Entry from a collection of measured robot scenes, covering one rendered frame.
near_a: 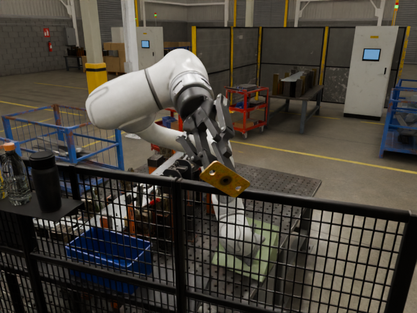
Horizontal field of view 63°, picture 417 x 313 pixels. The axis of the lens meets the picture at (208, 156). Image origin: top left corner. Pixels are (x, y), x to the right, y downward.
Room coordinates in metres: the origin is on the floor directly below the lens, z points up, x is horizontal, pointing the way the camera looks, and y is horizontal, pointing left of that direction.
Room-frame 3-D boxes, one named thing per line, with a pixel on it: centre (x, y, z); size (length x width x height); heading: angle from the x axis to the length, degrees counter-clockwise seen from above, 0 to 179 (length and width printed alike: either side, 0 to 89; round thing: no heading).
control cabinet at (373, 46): (7.81, -3.63, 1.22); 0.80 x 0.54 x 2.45; 60
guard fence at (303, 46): (8.87, -2.91, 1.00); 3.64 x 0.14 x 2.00; 60
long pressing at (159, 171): (2.09, 0.36, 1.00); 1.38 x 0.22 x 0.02; 162
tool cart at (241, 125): (6.35, -0.71, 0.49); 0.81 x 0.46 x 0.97; 138
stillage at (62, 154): (4.16, 1.85, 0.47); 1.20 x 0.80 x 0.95; 61
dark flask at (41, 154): (0.94, 0.49, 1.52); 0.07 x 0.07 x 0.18
